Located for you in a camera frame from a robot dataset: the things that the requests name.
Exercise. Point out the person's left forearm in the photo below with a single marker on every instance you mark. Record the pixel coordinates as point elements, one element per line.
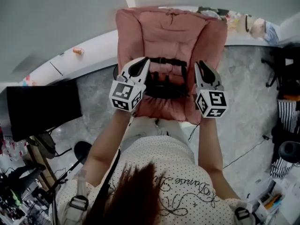
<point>112,137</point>

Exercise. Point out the pile of colourful clutter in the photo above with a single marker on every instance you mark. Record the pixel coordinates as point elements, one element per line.
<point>218,14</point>

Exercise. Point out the orange can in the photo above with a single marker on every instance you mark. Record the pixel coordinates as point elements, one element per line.
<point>78,50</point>

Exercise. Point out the white cardboard boxes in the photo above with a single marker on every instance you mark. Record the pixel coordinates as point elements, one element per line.
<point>274,196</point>

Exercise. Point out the black round stand base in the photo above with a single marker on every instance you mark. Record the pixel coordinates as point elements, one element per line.
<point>82,150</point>

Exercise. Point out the striped black white cloth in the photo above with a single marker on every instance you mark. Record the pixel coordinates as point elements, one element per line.
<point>289,115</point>
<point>280,167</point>

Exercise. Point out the black office chair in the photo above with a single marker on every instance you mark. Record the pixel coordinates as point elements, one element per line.
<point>284,64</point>

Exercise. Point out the black monitor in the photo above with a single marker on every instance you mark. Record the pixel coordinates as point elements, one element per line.
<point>42,109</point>

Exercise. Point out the wooden board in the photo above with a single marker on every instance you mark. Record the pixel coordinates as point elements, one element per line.
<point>41,165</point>

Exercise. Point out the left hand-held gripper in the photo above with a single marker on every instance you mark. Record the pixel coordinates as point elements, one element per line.
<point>126,95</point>

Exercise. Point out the grey padded stool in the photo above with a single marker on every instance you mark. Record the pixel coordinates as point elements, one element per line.
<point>45,144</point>

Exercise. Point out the person's right forearm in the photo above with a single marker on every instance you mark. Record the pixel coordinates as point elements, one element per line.
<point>209,144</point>

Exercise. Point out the person's light trousers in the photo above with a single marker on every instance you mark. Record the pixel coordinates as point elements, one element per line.
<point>143,130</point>

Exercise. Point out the person's white dotted shirt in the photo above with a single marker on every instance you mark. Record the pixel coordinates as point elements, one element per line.
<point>178,167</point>

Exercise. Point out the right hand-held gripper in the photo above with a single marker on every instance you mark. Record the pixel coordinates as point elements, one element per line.
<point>212,102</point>

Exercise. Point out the pink cushioned seat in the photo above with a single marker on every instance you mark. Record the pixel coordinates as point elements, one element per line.
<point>173,32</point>

